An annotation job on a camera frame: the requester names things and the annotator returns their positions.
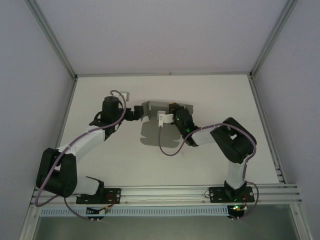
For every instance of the grey paper box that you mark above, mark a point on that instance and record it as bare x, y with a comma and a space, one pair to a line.
150, 135

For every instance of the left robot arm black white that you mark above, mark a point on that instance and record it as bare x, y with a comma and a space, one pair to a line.
82, 142

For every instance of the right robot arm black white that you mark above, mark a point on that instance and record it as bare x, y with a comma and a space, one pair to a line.
235, 145

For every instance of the grey metal sheet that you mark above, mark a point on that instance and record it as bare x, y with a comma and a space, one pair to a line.
162, 228

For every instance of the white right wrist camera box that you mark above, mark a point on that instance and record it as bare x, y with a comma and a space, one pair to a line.
162, 117

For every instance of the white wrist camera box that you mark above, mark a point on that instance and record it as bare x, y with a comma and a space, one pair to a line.
125, 95
162, 117

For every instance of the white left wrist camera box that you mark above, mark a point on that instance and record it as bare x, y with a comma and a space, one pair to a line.
125, 95

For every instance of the aluminium table back rail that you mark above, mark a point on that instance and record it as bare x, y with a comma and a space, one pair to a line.
162, 74

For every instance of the aluminium table side rail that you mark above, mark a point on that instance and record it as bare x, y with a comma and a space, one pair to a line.
261, 112
66, 112

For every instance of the aluminium mounting rail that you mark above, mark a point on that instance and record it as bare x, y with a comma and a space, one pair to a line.
162, 193

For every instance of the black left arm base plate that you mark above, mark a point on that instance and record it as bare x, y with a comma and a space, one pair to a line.
115, 192

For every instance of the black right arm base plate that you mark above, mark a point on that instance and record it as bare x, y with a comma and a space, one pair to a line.
217, 195

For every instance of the aluminium frame post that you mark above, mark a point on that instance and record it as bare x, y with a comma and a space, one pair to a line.
53, 40
272, 40

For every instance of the black connector mount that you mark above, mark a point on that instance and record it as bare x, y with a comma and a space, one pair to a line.
91, 211
237, 213

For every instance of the aluminium frame leg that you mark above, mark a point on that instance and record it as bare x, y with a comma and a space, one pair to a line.
301, 225
27, 225

